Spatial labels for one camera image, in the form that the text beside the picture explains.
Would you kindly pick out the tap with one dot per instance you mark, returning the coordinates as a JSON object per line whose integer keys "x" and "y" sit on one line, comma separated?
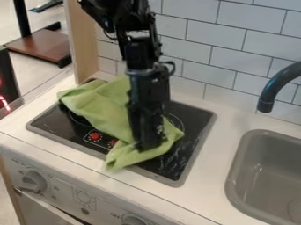
{"x": 274, "y": 83}

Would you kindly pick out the brown wooden table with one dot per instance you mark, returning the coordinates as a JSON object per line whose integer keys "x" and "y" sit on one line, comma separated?
{"x": 41, "y": 44}

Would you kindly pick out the green cloth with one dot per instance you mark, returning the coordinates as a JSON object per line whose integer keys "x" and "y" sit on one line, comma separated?
{"x": 102, "y": 103}

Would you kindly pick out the black computer case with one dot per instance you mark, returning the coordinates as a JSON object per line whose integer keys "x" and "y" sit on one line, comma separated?
{"x": 7, "y": 79}

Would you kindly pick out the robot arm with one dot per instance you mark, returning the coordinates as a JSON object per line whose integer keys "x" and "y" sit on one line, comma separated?
{"x": 133, "y": 17}

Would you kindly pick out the toy sink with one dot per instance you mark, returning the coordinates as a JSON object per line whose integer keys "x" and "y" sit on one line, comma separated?
{"x": 266, "y": 175}

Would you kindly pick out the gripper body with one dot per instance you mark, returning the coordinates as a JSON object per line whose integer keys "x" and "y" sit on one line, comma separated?
{"x": 148, "y": 102}

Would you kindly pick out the toy stove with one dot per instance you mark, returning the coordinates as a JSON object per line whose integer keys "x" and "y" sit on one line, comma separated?
{"x": 188, "y": 137}

